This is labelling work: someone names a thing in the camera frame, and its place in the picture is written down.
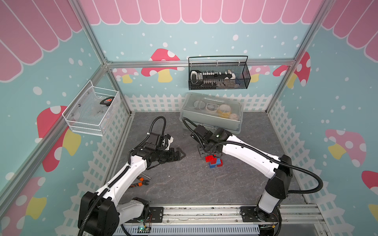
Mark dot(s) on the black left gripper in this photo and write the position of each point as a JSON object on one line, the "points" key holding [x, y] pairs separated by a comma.
{"points": [[171, 158]]}

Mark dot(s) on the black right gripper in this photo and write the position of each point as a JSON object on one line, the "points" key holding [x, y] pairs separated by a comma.
{"points": [[199, 148]]}

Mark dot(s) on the blue red lego assembly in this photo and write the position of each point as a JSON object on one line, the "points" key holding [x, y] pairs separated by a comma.
{"points": [[213, 161]]}

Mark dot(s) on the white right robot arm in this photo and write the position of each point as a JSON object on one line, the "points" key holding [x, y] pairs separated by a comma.
{"points": [[278, 170]]}

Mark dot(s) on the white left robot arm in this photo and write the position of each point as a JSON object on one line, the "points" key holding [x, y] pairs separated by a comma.
{"points": [[101, 212]]}

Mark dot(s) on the green plastic storage box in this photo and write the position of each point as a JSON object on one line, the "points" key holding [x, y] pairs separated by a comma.
{"points": [[213, 112]]}

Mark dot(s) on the orange handled pliers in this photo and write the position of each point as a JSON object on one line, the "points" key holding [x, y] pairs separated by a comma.
{"points": [[140, 181]]}

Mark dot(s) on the black wire mesh basket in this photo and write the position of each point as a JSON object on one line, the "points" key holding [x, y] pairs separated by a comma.
{"points": [[218, 72]]}

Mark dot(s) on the white wire mesh basket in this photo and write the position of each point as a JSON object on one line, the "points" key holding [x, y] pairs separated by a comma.
{"points": [[85, 114]]}

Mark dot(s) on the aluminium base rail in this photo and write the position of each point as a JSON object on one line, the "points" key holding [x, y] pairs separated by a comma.
{"points": [[233, 215]]}

